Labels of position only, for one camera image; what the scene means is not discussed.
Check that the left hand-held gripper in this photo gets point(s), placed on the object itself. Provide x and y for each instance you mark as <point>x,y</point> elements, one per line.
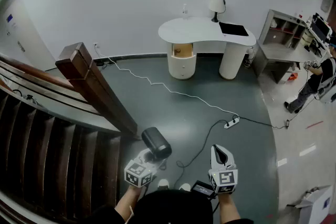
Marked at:
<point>136,174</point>

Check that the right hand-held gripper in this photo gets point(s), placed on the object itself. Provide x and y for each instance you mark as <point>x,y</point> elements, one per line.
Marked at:
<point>224,178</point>

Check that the black cylindrical object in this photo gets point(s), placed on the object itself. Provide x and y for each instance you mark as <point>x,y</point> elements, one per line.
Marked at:
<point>156,141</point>

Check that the wooden drawer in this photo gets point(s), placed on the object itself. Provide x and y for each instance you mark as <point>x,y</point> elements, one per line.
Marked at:
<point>181,49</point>

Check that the person's right forearm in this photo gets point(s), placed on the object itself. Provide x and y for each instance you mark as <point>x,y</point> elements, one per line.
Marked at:
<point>228,207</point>

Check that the person's left forearm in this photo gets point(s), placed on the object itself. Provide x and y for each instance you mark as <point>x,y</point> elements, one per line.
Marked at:
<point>128,199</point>

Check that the white kidney-shaped desk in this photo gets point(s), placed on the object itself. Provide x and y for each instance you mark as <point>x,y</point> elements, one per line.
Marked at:
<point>189,31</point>

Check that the person's left white shoe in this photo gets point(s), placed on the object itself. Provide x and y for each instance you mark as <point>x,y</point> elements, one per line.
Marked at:
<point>163,183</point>

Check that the person's white shoe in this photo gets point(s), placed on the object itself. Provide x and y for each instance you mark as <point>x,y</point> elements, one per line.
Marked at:
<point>185,187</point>
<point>163,183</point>

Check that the black screen device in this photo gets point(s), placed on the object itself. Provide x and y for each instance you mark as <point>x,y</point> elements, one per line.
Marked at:
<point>202,189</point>

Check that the white power strip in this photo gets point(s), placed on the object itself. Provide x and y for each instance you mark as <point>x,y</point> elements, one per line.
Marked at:
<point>232,122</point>

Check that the person's right white shoe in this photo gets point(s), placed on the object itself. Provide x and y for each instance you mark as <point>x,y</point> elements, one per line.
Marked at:
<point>185,187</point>

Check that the person's black shirt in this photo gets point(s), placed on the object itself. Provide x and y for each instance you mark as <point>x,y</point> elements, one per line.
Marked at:
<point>170,207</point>

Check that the dark wooden staircase steps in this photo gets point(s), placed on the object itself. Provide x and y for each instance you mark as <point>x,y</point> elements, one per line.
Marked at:
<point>52,152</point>

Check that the white cardboard box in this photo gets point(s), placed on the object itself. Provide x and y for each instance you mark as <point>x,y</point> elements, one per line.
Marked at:
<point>315,204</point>

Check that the dark wooden stair railing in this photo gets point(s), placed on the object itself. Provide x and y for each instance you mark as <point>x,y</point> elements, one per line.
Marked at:
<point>89,78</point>

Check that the grey desk with shelf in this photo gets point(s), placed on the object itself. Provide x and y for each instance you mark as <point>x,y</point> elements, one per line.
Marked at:
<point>278,52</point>

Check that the black flat pad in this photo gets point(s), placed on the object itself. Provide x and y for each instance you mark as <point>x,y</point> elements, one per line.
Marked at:
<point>233,29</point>

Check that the clear plastic water bottle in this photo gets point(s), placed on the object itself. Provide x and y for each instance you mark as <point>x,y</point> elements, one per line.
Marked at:
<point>185,11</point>

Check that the white table lamp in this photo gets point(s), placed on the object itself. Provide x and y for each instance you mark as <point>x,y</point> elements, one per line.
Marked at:
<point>216,4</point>

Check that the black computer monitor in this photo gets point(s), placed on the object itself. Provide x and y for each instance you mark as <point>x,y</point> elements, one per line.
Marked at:
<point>321,29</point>

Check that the white wall outlet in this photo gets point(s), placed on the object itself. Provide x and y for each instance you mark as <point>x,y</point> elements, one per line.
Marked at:
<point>95,45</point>

